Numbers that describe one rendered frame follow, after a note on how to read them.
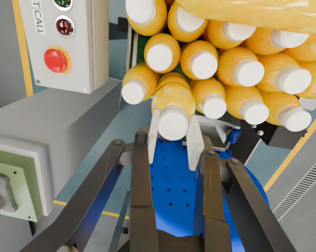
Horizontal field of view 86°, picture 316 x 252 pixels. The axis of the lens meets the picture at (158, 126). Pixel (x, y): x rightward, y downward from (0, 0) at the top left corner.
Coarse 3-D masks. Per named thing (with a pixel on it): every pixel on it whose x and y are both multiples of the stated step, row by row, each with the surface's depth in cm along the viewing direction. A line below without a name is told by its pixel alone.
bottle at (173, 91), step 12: (168, 72) 36; (168, 84) 26; (180, 84) 26; (156, 96) 25; (168, 96) 23; (180, 96) 23; (192, 96) 25; (168, 108) 22; (180, 108) 22; (192, 108) 24
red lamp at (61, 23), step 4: (56, 20) 24; (60, 20) 24; (64, 20) 24; (56, 24) 24; (60, 24) 24; (64, 24) 24; (68, 24) 24; (56, 28) 24; (60, 28) 24; (64, 28) 24; (68, 28) 24; (60, 32) 25; (64, 32) 25; (68, 32) 25
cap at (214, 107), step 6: (210, 96) 29; (216, 96) 29; (204, 102) 29; (210, 102) 28; (216, 102) 28; (222, 102) 28; (204, 108) 29; (210, 108) 29; (216, 108) 29; (222, 108) 29; (210, 114) 30; (216, 114) 29; (222, 114) 29
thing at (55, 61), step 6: (48, 54) 26; (54, 54) 26; (60, 54) 26; (48, 60) 27; (54, 60) 26; (60, 60) 26; (48, 66) 27; (54, 66) 27; (60, 66) 27; (66, 66) 27
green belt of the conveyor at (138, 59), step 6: (168, 30) 42; (138, 36) 43; (144, 36) 47; (150, 36) 43; (138, 42) 43; (144, 42) 43; (180, 42) 47; (138, 48) 44; (138, 54) 45; (138, 60) 46; (180, 66) 45; (180, 72) 46; (186, 78) 47
